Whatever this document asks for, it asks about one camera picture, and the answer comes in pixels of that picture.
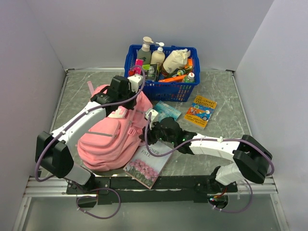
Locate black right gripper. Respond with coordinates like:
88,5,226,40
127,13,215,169
139,118,176,145

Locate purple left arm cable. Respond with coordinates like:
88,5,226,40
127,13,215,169
34,68,146,219

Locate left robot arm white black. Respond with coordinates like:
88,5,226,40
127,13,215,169
35,74,145,193

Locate grey pump bottle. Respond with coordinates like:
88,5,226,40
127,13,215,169
137,37,154,65

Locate pink student backpack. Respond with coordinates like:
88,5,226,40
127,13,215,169
77,93,153,171

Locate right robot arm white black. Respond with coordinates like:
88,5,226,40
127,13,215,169
140,114,274,192

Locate black mounting base rail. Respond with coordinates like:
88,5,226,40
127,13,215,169
66,174,279,207

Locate black green box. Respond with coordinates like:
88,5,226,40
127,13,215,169
142,64,160,82

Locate orange toothbrush pack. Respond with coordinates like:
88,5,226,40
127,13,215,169
158,75,187,83

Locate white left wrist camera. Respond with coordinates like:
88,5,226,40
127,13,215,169
128,74,143,93

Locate cream pump bottle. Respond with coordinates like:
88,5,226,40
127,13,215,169
150,42,165,67

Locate small green bottle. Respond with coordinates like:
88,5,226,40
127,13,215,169
177,66,193,76

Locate pink box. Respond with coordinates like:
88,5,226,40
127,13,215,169
128,59,143,77

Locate beige drawstring pouch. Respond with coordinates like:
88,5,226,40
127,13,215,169
162,49,191,75

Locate blue plastic basket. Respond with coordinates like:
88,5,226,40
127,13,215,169
124,44,201,102

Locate teal paperback book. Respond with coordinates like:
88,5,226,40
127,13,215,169
153,101,181,122

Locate floral notebook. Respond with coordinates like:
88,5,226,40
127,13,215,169
123,145,171,189

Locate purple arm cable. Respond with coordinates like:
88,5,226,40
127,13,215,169
146,112,275,214
34,68,146,219

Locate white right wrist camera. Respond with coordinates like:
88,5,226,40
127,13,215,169
145,108,159,129

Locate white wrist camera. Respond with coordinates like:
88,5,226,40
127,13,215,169
128,74,143,93
145,108,159,129

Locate yellow treehouse book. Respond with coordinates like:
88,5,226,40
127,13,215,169
184,95,217,129

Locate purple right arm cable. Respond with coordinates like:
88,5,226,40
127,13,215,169
146,112,275,214

